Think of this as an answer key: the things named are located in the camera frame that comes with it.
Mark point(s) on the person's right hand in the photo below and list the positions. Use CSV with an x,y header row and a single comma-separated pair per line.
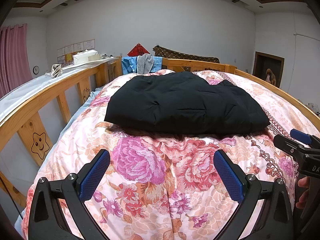
x,y
303,183

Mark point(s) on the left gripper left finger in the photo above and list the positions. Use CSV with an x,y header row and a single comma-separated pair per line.
x,y
46,219

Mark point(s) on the round wall clock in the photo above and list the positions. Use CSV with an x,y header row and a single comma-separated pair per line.
x,y
36,70

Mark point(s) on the red paper wall decoration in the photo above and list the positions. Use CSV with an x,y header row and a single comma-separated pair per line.
x,y
137,50

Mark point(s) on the pink curtain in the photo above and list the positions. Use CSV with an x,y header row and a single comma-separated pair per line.
x,y
15,69

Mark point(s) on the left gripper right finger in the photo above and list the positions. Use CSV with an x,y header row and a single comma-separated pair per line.
x,y
275,220

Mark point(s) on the pink floral quilt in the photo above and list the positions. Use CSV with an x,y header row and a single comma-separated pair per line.
x,y
163,186

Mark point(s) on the light blue bed sheet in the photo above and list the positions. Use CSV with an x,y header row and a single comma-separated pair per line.
x,y
92,95

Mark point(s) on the blue shirt on rail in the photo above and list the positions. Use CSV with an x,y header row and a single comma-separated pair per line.
x,y
129,64

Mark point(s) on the white box on shelf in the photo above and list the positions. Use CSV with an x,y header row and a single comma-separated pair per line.
x,y
86,56

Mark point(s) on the dark framed picture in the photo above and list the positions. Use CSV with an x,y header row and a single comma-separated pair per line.
x,y
268,68

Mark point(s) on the grey garment on rail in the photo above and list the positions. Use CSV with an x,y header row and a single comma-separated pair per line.
x,y
144,63

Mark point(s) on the black padded jacket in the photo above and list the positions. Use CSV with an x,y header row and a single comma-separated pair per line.
x,y
184,103

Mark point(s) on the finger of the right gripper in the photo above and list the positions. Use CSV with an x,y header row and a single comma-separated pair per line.
x,y
311,140
292,148

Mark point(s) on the white papers on wall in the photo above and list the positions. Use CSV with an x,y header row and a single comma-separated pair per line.
x,y
66,53

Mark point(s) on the wooden bed frame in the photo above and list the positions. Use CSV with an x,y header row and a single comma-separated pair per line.
x,y
37,111

